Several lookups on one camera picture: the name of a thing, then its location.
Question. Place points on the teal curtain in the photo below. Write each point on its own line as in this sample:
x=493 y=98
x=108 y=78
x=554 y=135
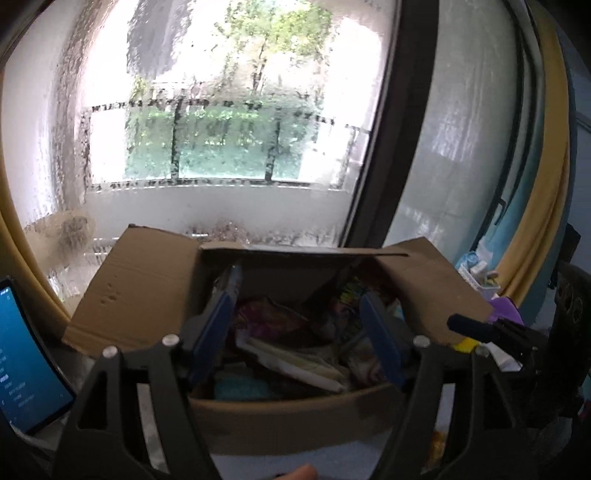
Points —
x=531 y=138

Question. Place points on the light blue snack packet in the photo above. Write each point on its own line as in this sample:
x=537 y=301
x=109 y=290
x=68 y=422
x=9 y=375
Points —
x=240 y=386

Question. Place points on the purple pouch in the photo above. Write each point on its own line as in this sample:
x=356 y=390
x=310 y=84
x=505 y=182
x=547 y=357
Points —
x=508 y=310

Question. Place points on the tablet with blue screen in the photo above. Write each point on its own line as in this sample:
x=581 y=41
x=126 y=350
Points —
x=27 y=364

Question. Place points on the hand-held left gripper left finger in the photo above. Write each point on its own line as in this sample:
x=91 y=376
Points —
x=212 y=332

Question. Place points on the white packet with red print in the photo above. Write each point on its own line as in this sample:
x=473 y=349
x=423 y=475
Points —
x=300 y=364

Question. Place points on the white desk organizer basket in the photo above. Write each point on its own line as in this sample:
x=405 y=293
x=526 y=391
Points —
x=480 y=277

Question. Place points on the person's left hand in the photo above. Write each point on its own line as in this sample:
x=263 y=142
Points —
x=296 y=473

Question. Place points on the yellow wet wipes pack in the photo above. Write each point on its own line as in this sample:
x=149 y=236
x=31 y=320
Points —
x=464 y=345

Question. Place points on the brown cardboard box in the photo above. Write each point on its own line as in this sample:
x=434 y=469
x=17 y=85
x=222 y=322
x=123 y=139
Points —
x=147 y=286

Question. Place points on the white tablecloth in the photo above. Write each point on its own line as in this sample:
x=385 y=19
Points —
x=332 y=461

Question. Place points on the yellow curtain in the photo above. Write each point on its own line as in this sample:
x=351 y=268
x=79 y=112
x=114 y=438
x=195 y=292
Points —
x=27 y=277
x=540 y=161

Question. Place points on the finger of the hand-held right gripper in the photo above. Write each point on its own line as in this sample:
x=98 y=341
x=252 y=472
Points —
x=475 y=330

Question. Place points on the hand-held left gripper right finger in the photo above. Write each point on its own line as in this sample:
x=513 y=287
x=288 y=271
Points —
x=381 y=341

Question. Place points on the orange pink snack packet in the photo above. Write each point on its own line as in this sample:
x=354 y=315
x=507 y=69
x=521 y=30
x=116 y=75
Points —
x=270 y=318

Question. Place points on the black window frame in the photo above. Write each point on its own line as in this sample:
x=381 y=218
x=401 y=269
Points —
x=392 y=138

